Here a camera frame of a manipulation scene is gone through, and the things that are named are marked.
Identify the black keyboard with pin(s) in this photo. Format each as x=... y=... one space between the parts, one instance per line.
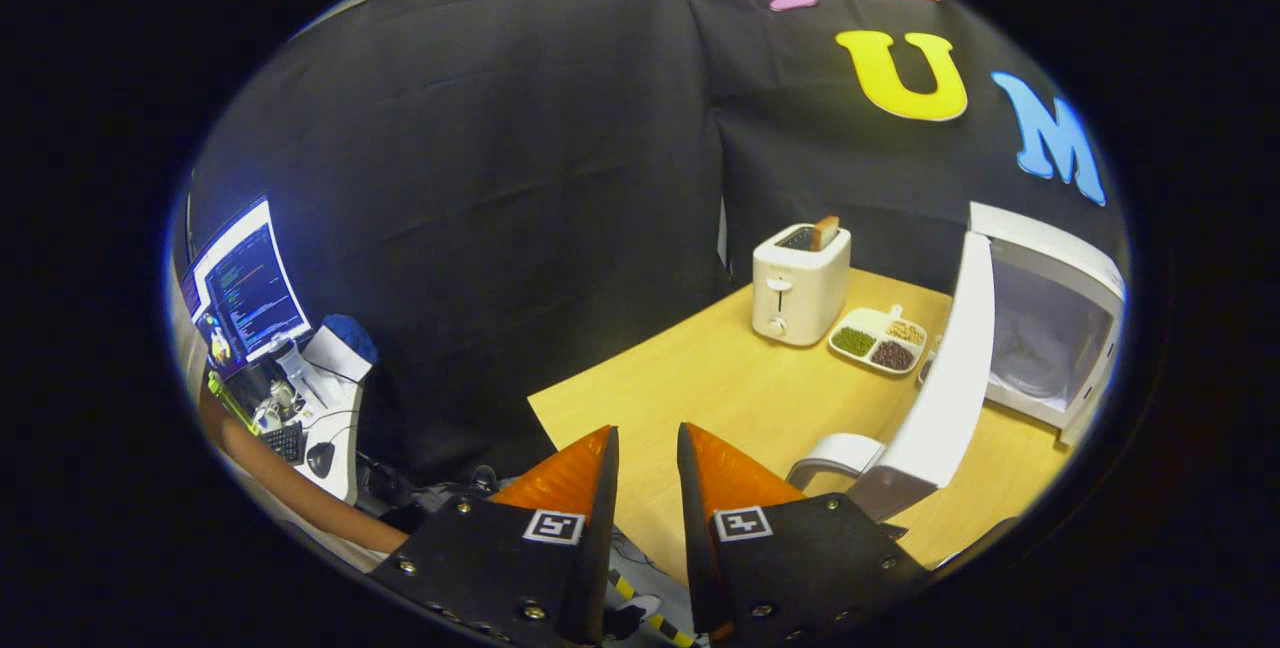
x=285 y=443

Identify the toast bread slice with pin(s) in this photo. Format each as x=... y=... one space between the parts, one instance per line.
x=825 y=233

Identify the white microwave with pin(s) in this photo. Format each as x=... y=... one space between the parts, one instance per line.
x=950 y=398

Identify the white divided bean plate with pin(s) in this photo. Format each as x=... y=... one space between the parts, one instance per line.
x=878 y=340

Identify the blue round object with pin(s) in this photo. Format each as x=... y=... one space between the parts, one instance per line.
x=352 y=333

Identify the black computer mouse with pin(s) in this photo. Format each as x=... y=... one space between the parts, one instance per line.
x=320 y=458

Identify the cream toaster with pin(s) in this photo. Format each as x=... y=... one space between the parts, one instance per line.
x=795 y=293

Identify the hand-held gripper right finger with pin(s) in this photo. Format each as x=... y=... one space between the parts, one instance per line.
x=695 y=528

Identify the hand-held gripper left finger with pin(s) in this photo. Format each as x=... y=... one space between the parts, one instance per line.
x=600 y=528

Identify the white side desk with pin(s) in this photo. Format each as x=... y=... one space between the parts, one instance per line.
x=345 y=428

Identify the computer monitor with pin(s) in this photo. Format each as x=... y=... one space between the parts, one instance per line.
x=250 y=288

